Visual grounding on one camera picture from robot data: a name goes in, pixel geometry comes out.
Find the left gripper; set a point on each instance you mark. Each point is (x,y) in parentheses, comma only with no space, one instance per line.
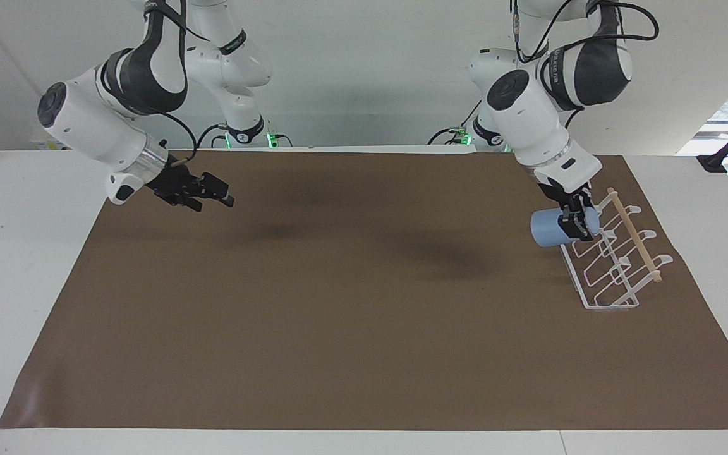
(558,193)

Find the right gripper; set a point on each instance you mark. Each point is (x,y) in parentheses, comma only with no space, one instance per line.
(171,180)

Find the light blue cup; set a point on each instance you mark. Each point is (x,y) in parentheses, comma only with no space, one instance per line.
(546,229)

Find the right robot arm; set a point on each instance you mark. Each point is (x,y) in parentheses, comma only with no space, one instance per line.
(95,117)

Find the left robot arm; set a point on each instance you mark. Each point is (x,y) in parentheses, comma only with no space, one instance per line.
(528,110)

